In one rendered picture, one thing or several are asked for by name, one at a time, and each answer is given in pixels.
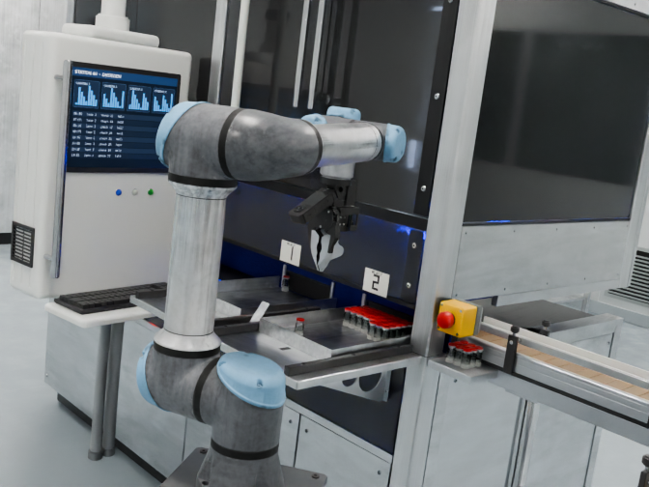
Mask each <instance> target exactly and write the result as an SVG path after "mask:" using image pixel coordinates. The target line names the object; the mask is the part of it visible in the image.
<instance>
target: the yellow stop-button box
mask: <svg viewBox="0 0 649 487"><path fill-rule="evenodd" d="M444 311H448V312H450V313H451V314H452V315H453V317H454V324H453V326H452V327H451V328H450V329H442V328H441V327H440V326H439V325H437V330H440V331H443V332H445V333H448V334H451V335H453V336H456V337H459V338H462V337H467V336H472V335H477V334H478V330H479V324H480V318H481V312H482V306H481V305H478V304H475V303H472V302H469V301H464V300H461V299H454V300H449V301H441V302H440V308H439V313H440V312H444ZM439 313H438V314H439Z"/></svg>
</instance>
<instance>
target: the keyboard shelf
mask: <svg viewBox="0 0 649 487"><path fill-rule="evenodd" d="M44 310H45V311H48V312H50V313H52V314H54V315H56V316H58V317H60V318H62V319H65V320H67V321H69V322H71V323H73V324H75V325H77V326H79V327H82V328H91V327H97V326H103V325H109V324H115V323H121V322H126V321H132V320H138V319H144V318H150V317H155V315H154V314H152V313H150V312H148V311H146V310H144V309H142V308H141V307H139V306H135V307H130V308H123V309H116V310H110V311H103V312H97V313H91V314H84V315H81V314H79V313H76V312H74V311H72V310H70V309H68V308H65V307H64V306H62V305H60V304H58V303H55V302H49V303H47V304H46V305H45V307H44Z"/></svg>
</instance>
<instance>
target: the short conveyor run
mask: <svg viewBox="0 0 649 487"><path fill-rule="evenodd" d="M542 325H543V327H544V328H543V329H540V332H539V334H538V333H535V332H532V331H529V330H527V329H522V328H519V326H515V325H510V324H507V323H504V322H501V321H498V320H496V319H493V318H490V317H487V316H484V322H481V326H480V331H479V332H478V334H477V335H472V336H467V337H462V338H459V337H456V341H459V342H460V341H461V340H464V341H467V342H468V343H472V344H475V345H476V346H481V347H483V352H482V353H483V356H482V361H481V363H482V364H485V365H487V366H490V367H491V368H494V369H496V370H498V374H497V378H495V379H491V380H488V382H490V383H493V384H495V385H497V386H500V387H504V388H506V389H509V390H511V391H514V392H516V393H517V394H520V395H522V396H525V397H527V398H530V399H532V400H535V401H537V402H539V403H542V404H544V405H547V406H549V407H552V408H554V409H556V410H558V411H560V412H563V413H565V414H568V415H572V416H574V417H576V418H579V419H581V420H584V421H586V422H589V423H591V424H593V425H596V426H598V427H601V428H603V429H606V430H607V431H610V432H612V433H614V434H617V435H619V436H622V437H624V438H627V439H629V440H632V441H634V442H636V443H639V444H643V445H645V446H648V447H649V371H646V370H643V369H640V368H637V367H634V366H631V365H629V364H626V363H623V362H620V361H618V360H615V359H612V358H607V357H604V356H601V355H598V354H595V353H592V352H589V351H586V350H583V349H581V348H578V347H575V346H573V345H570V344H567V343H564V342H561V341H558V340H555V339H552V338H550V331H549V330H547V328H548V327H550V320H546V319H545V320H543V321H542Z"/></svg>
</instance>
